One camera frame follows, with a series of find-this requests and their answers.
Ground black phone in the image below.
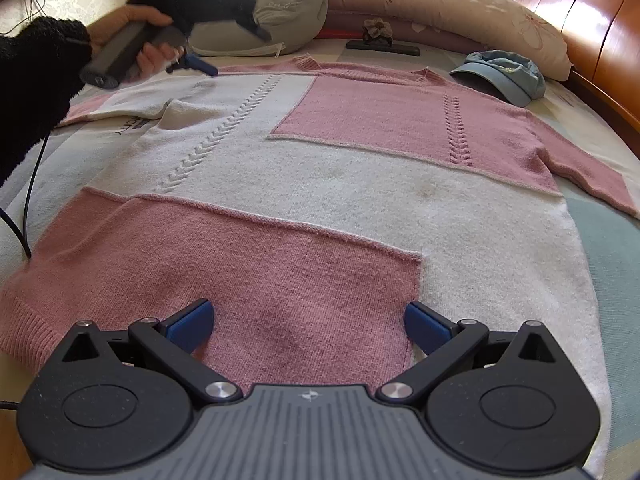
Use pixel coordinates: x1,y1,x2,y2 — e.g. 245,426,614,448
346,39,420,56

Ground small flower ornament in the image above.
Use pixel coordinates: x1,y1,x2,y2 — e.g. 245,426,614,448
362,17,396,42

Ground grey cat face cushion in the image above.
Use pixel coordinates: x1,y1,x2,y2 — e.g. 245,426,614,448
187,0,328,58

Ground pink and white sweater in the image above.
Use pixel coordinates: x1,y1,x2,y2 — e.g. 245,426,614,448
0,55,640,480

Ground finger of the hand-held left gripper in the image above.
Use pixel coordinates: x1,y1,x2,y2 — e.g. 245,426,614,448
166,50,219,78

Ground person's left hand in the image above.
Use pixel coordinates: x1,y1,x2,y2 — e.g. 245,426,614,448
90,4,187,81

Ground wall cables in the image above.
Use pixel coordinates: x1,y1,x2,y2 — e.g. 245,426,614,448
20,0,53,23

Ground pink floral folded quilt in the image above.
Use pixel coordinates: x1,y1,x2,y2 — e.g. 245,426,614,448
170,0,573,83

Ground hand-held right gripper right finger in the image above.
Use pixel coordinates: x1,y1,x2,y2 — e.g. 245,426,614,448
376,301,556,403

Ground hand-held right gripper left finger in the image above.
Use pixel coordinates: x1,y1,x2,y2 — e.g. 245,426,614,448
60,298,242,403

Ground blue cap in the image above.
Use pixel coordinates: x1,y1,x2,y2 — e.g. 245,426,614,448
448,50,547,107

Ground wooden headboard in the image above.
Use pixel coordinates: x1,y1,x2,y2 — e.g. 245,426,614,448
507,0,640,161

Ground red flat item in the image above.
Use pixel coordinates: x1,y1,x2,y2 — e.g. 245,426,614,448
315,27,363,41

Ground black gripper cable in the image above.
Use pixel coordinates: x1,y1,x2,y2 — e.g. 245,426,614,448
0,127,52,261

